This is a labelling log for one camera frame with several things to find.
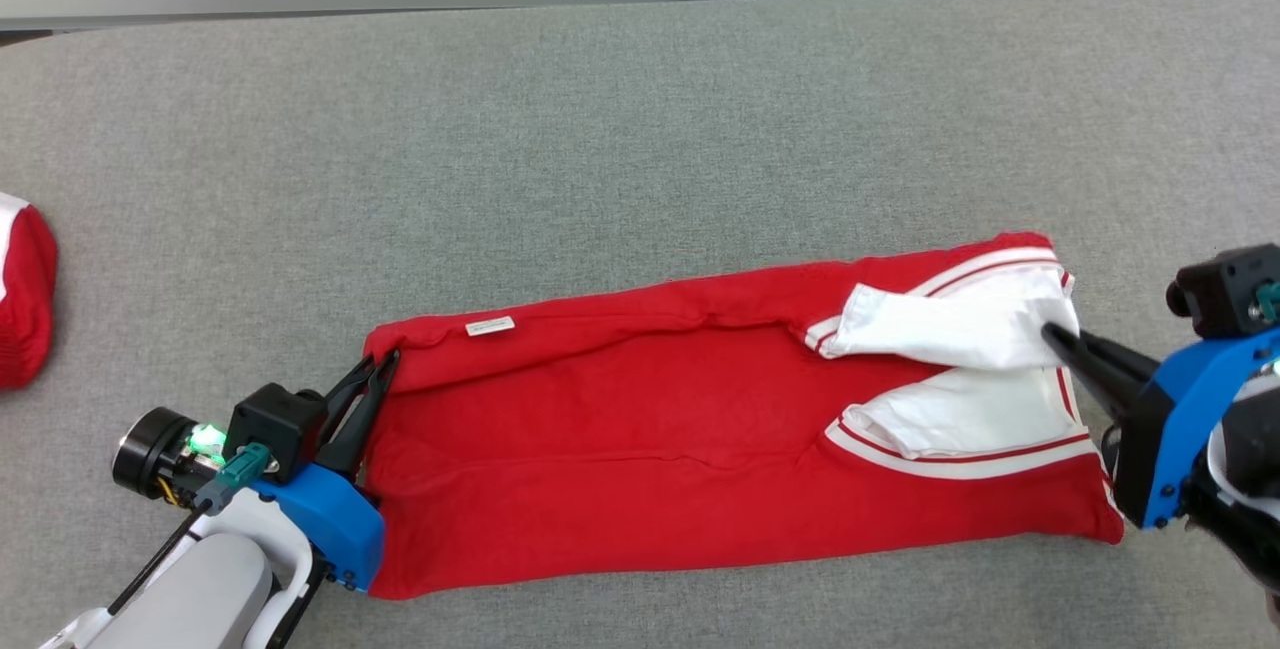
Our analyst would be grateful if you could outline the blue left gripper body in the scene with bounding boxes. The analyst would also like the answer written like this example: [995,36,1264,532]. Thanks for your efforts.
[250,462,387,593]

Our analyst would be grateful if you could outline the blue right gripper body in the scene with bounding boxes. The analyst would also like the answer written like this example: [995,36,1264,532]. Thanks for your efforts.
[1112,327,1280,530]

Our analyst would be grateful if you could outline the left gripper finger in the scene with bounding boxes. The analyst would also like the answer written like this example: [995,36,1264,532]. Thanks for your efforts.
[318,356,376,450]
[320,350,401,475]

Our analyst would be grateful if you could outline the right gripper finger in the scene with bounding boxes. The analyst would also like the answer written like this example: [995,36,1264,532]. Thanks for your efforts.
[1060,349,1141,422]
[1042,322,1161,385]

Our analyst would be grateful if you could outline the red Bulls basketball jersey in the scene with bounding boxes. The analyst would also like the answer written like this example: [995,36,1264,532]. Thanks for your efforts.
[360,232,1126,600]

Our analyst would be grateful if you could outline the red shorts with white stripe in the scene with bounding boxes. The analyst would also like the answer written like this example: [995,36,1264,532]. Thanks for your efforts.
[0,191,59,390]

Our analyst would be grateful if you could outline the grey upholstered sofa surface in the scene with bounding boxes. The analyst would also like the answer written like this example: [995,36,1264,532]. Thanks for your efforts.
[0,0,1280,649]

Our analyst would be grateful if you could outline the left black cable green plug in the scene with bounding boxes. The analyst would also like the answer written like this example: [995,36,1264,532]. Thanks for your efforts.
[105,442,273,618]

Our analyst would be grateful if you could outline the grey wall base rail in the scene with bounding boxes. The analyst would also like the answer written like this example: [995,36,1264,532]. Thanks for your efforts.
[0,9,481,32]

